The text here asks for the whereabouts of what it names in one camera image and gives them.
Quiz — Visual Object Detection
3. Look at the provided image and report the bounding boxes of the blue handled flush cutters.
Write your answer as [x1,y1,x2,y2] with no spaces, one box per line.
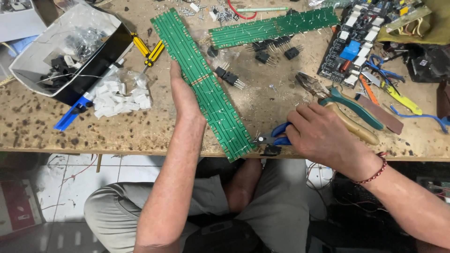
[253,121,293,147]

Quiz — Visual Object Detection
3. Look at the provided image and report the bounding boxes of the bag of white ceramic resistors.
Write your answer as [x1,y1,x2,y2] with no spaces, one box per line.
[91,68,153,119]

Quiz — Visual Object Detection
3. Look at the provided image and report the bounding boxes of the red cord bracelet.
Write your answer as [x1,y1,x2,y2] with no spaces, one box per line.
[354,151,389,185]

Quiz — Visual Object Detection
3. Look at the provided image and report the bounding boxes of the person's left hand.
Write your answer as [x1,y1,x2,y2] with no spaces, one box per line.
[170,58,223,124]

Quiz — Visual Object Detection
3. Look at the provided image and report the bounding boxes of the yellow black screwdriver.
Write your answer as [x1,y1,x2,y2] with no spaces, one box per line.
[135,39,166,86]
[130,32,153,60]

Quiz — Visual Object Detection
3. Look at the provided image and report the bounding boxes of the orange handled tool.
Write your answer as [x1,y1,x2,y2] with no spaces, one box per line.
[358,74,381,107]

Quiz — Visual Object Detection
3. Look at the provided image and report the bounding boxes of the blue white desoldering pump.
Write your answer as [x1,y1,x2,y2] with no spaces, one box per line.
[53,58,126,131]

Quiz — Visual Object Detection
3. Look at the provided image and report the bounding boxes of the black plastic bag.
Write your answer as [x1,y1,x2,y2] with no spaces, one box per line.
[404,44,450,84]

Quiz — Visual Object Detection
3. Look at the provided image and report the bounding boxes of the clear plastic bag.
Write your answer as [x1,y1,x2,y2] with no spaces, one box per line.
[195,31,241,71]

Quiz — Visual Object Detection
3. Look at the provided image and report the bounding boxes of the black carton with white inside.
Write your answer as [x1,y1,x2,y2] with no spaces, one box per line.
[8,3,134,107]

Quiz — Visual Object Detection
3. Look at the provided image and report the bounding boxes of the black stool seat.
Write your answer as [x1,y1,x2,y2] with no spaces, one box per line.
[182,214,263,253]

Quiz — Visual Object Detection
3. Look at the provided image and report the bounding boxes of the red wire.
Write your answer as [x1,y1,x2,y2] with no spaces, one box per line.
[226,0,258,20]

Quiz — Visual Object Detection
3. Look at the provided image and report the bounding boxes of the person's right hand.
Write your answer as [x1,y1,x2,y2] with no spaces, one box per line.
[285,102,384,182]

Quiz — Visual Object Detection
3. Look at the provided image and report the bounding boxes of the person's leg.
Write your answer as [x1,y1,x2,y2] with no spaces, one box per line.
[223,158,264,216]

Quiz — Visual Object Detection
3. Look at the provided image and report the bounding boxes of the yellow handled cutter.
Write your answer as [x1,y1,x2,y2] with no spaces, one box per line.
[381,82,423,116]

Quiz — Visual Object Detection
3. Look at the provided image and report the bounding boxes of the green circuit board with transistors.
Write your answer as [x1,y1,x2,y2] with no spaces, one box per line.
[208,6,341,50]

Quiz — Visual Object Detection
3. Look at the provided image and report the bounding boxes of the white box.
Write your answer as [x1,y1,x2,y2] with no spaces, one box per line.
[0,0,47,43]

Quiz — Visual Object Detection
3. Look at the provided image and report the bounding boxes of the pale populated circuit board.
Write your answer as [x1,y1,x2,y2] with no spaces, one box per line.
[384,0,432,34]

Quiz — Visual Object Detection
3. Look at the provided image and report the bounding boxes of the black transistor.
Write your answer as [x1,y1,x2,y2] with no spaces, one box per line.
[246,40,270,53]
[223,71,247,90]
[284,44,305,60]
[214,62,231,80]
[255,51,279,67]
[269,35,295,50]

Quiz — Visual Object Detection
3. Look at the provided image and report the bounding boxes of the pale green rod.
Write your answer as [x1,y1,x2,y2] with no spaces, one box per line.
[236,6,289,13]

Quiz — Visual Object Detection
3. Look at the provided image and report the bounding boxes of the black amplifier circuit board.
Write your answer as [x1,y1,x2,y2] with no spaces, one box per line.
[317,0,395,89]

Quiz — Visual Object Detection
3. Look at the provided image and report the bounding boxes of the blue cable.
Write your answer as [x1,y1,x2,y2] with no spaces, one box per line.
[390,104,450,135]

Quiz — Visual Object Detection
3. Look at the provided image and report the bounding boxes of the teal and tan handled pliers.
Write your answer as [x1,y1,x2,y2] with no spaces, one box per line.
[295,71,386,147]

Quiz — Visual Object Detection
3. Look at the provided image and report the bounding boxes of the grey shorts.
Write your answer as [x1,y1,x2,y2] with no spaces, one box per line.
[83,157,311,253]

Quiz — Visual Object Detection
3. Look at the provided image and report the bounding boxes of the long green circuit board strip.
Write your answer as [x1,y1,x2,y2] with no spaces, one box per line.
[150,7,257,163]

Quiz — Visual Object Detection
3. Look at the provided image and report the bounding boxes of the red floor mat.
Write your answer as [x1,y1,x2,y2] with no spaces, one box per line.
[0,179,44,237]

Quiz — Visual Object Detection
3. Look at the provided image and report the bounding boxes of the heap of silver screws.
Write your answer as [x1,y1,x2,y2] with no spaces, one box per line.
[154,0,240,24]

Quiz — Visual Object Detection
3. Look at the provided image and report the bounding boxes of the olive green cloth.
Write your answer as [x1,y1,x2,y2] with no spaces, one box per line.
[377,0,450,46]

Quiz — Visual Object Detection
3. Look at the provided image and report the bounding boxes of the black equipment under table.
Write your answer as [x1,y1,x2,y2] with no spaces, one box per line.
[309,162,450,253]

